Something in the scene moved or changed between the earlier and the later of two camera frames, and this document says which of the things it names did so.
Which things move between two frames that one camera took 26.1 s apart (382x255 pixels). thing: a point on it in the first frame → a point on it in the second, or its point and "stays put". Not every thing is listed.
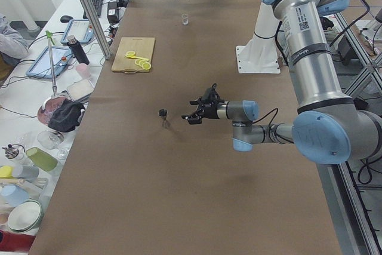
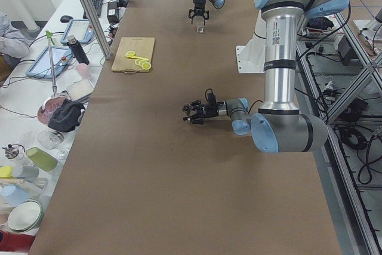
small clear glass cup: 185,19 → 200,27
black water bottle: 77,49 stays put
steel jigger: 163,112 → 187,108
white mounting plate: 261,55 stays put
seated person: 14,48 stays put
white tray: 80,91 stays put
